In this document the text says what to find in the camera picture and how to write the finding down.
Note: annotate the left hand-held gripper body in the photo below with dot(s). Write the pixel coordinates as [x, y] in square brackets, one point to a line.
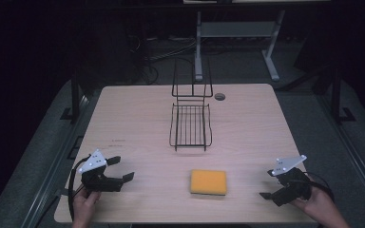
[95, 177]

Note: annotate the person's left hand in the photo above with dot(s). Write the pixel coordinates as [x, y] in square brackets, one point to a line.
[84, 207]

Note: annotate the grey metal stand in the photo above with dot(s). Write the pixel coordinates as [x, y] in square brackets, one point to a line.
[237, 44]

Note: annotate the black metal post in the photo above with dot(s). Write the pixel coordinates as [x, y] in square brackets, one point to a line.
[338, 95]
[75, 95]

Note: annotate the person's right hand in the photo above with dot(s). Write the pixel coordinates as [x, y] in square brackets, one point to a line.
[316, 202]

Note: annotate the yellow sponge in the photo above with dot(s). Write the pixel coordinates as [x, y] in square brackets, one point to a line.
[208, 181]

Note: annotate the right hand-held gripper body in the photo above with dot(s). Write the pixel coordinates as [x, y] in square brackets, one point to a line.
[290, 182]

